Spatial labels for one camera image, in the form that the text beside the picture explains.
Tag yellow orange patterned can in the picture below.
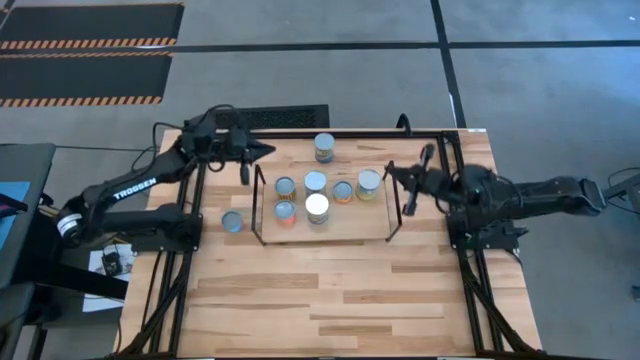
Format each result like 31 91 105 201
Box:
274 175 297 202

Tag blue yellow tall can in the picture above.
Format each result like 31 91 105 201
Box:
313 131 337 165

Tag small black device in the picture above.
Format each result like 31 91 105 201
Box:
101 251 124 276

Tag silver can pale label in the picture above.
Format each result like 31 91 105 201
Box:
305 192 331 226

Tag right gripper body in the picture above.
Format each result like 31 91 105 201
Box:
403 143 454 217

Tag white paper sheet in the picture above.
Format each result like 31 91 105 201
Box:
82 243 135 314

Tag blue sheet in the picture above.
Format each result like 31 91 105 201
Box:
0 180 32 251

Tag grey metal stand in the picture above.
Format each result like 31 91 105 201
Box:
602 167 640 201

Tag orange can pink dots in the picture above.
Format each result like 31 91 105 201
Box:
332 180 355 204

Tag carrots label tin can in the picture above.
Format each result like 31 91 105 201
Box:
356 168 383 202

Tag grey desk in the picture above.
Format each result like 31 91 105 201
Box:
0 143 57 291

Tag black desk leg beam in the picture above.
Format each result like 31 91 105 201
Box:
29 259 129 301

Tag grey blue tall can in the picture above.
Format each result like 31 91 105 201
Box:
303 170 328 197

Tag black hazard stripe mat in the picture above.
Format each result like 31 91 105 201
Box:
0 51 174 109
0 2 185 51

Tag teal salmon can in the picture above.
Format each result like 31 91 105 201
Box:
221 209 245 234

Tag black floor vent grille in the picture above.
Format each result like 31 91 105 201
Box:
207 103 331 130

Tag pink patterned can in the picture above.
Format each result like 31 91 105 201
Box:
273 199 298 229

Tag black floor cable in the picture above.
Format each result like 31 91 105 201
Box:
54 122 184 174

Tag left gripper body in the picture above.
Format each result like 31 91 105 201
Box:
219 124 251 186

